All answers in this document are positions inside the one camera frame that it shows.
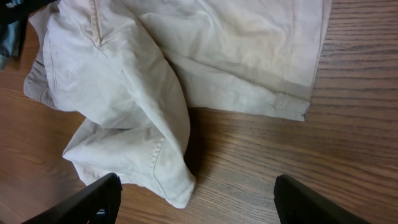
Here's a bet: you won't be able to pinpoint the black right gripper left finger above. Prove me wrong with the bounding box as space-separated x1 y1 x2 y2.
22 173 123 224

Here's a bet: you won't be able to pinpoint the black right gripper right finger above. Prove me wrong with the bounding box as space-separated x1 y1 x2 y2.
274 174 370 224

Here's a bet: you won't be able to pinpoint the beige khaki shorts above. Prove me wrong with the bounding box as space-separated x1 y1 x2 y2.
24 0 332 208

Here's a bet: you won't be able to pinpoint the light blue t-shirt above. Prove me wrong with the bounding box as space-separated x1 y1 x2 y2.
1 21 21 70

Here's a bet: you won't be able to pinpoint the black t-shirt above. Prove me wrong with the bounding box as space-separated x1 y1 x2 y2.
1 0 55 58

